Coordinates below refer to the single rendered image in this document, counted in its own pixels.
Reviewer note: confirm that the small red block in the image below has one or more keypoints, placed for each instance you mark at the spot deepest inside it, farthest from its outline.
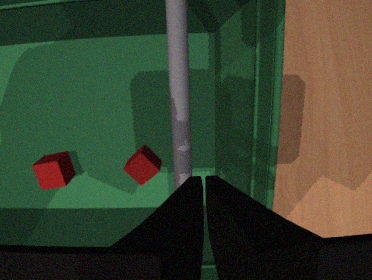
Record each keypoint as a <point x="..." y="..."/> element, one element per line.
<point x="54" y="171"/>
<point x="143" y="165"/>

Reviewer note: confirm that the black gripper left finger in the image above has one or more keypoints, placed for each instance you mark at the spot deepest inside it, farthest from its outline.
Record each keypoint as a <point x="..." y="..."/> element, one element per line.
<point x="166" y="246"/>

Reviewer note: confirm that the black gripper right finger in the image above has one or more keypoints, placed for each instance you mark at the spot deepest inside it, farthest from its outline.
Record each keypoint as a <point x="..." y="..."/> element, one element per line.
<point x="250" y="242"/>

